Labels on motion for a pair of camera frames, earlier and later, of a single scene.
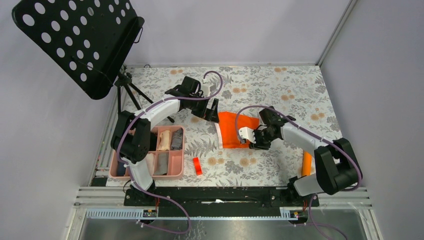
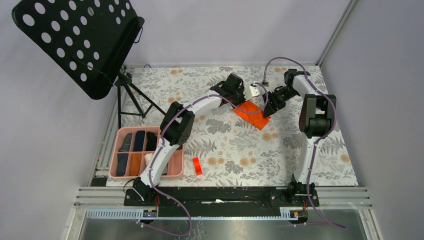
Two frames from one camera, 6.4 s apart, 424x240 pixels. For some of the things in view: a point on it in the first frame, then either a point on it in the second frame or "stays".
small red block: (197, 166) stays
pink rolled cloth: (150, 161) stays
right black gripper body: (263, 139) to (279, 98)
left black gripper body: (199, 108) to (237, 95)
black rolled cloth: (153, 140) stays
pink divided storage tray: (166, 156) stays
